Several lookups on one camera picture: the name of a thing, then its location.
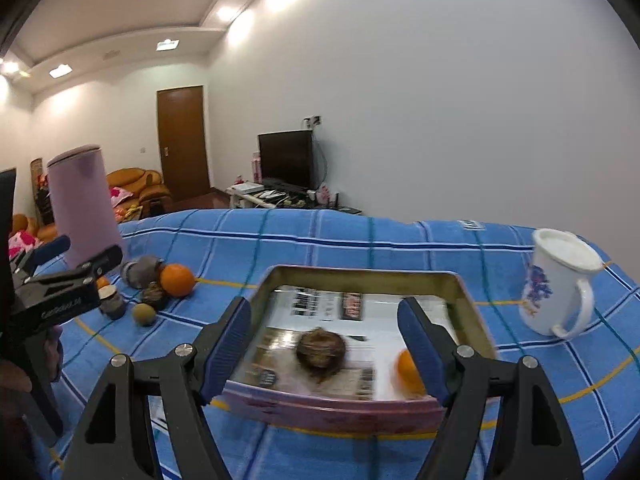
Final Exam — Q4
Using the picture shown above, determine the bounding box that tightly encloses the purple sweet potato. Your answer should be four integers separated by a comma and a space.
120, 255, 164, 289

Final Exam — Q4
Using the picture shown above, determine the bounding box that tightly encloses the pink cylindrical container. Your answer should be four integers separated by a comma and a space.
47, 144, 125, 268

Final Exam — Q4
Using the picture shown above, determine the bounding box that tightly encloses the brown water chestnut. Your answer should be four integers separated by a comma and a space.
140, 282, 170, 311

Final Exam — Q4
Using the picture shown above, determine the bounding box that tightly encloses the large orange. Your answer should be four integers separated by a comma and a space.
160, 263, 196, 298

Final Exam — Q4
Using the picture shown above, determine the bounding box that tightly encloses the dried brown fruit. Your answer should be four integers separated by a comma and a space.
295, 327, 347, 382

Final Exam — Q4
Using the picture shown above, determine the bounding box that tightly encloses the blue plaid tablecloth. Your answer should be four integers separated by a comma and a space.
53, 209, 639, 479

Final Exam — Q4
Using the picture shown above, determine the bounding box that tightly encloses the pink metal tin box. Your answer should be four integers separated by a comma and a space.
220, 266, 497, 434

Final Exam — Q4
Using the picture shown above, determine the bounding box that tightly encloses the cut purple yam piece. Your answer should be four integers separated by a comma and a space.
98, 285, 126, 321

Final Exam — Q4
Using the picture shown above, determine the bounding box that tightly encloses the white tv stand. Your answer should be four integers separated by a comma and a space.
224, 182, 363, 216

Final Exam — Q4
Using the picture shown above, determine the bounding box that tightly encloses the orange leather sofa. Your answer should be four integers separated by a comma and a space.
106, 168, 174, 221

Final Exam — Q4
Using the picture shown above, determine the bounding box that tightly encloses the small orange mandarin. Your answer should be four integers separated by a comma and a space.
395, 349, 426, 396

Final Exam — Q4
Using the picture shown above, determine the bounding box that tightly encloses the black television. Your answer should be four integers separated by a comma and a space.
257, 130, 316, 191

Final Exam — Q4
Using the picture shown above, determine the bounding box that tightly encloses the white mug blue print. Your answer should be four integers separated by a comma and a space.
520, 229, 603, 340

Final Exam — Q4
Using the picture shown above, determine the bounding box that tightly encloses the pink floral cushion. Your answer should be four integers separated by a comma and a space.
9, 230, 40, 259

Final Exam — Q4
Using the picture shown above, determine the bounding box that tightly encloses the printed paper liner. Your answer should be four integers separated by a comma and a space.
234, 284, 459, 403

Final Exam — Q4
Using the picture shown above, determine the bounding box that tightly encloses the brown wooden door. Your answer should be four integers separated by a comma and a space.
156, 86, 210, 202

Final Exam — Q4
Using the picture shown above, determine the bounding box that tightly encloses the small green-brown kiwi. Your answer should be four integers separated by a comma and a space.
131, 304, 156, 327

